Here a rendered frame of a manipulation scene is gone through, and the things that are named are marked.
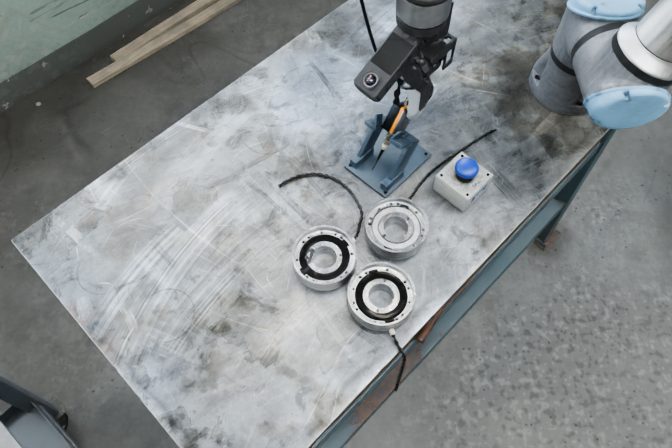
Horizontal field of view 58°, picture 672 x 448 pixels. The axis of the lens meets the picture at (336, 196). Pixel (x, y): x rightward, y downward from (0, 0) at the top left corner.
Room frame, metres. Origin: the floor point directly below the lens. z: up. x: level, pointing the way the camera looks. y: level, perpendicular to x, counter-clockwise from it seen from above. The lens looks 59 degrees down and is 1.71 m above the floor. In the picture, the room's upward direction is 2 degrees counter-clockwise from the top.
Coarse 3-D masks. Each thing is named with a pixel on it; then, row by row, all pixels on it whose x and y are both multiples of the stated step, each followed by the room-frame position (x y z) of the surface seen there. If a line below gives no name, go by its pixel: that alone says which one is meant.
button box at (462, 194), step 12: (456, 156) 0.60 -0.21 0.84; (444, 168) 0.58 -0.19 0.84; (480, 168) 0.57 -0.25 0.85; (444, 180) 0.55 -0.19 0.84; (456, 180) 0.55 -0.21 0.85; (468, 180) 0.55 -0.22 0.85; (480, 180) 0.55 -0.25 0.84; (444, 192) 0.55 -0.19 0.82; (456, 192) 0.53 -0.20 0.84; (468, 192) 0.53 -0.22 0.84; (480, 192) 0.54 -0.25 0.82; (456, 204) 0.52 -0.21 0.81; (468, 204) 0.52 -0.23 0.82
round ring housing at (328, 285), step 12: (312, 228) 0.47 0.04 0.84; (324, 228) 0.47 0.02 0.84; (336, 228) 0.47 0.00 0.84; (300, 240) 0.45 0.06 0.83; (348, 240) 0.45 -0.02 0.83; (324, 252) 0.44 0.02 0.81; (336, 252) 0.43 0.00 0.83; (312, 264) 0.41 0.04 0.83; (336, 264) 0.41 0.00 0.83; (300, 276) 0.39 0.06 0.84; (348, 276) 0.39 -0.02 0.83; (312, 288) 0.37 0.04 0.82; (324, 288) 0.37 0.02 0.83; (336, 288) 0.37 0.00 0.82
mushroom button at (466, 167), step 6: (456, 162) 0.57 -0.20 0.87; (462, 162) 0.57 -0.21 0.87; (468, 162) 0.57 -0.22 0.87; (474, 162) 0.57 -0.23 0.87; (456, 168) 0.56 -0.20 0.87; (462, 168) 0.56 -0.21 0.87; (468, 168) 0.56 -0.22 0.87; (474, 168) 0.56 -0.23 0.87; (462, 174) 0.55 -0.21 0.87; (468, 174) 0.54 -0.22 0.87; (474, 174) 0.55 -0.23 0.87
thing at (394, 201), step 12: (384, 204) 0.52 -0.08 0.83; (396, 204) 0.52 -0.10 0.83; (408, 204) 0.52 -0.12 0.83; (372, 216) 0.49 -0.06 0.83; (384, 216) 0.49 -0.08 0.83; (396, 216) 0.49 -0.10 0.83; (420, 216) 0.49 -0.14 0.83; (384, 228) 0.48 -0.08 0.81; (408, 228) 0.47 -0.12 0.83; (420, 228) 0.47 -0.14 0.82; (372, 240) 0.44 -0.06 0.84; (396, 240) 0.45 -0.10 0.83; (420, 240) 0.45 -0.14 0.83; (384, 252) 0.43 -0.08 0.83; (396, 252) 0.42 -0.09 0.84; (408, 252) 0.42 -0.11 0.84
